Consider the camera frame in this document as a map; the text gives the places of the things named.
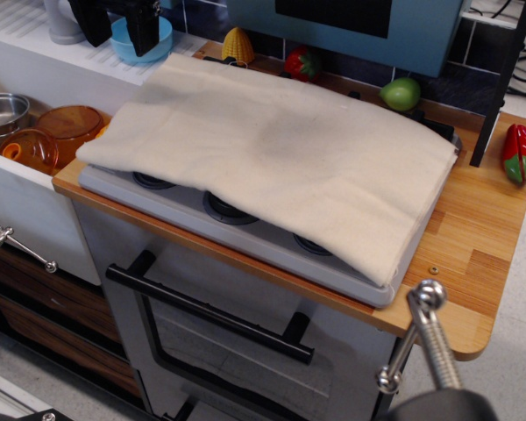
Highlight black stove knob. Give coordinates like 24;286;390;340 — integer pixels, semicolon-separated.
203;191;259;225
132;172;174;190

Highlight cream cloth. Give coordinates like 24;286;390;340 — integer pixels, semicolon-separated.
76;54;457;286

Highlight red toy pepper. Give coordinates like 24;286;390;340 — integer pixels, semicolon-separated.
501;124;526;185

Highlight black metal stand post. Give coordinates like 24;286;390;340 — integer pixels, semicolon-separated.
469;1;526;168

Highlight red toy strawberry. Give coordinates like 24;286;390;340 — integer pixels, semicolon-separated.
283;46;322;82

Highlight silver clamp screw left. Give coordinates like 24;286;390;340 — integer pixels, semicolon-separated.
0;225;59;274

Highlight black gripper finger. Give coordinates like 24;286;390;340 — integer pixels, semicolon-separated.
68;0;111;47
124;0;161;57

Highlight silver clamp screw right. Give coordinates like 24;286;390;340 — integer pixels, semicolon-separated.
376;279;463;395

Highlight silver metal pot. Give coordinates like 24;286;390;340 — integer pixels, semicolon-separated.
0;93;31;145

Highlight orange plastic lid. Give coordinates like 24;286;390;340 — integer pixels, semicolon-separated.
0;128;59;175

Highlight black oven door handle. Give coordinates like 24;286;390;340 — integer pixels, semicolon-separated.
105;250;315;365

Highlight light blue plastic bowl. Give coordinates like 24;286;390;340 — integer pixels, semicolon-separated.
110;16;174;64

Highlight blue toy microwave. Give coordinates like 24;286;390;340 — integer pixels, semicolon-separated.
227;1;471;76

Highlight white toy sink unit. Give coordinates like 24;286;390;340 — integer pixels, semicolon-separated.
0;0;211;287

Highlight yellow toy corn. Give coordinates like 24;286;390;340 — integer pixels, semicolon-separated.
221;27;255;65

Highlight silver clamp screw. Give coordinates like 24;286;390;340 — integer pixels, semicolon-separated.
376;279;463;395
0;225;59;274

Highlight grey toy oven door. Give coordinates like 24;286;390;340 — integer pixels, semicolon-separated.
100;247;395;420

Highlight orange plastic pot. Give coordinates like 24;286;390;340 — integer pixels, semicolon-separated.
36;105;106;169

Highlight grey toy stove top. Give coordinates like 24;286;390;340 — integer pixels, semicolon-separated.
77;55;463;308

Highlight black left stove knob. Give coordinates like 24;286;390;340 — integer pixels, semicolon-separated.
132;172;174;190

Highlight black middle stove knob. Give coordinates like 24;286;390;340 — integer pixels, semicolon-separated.
203;191;259;225

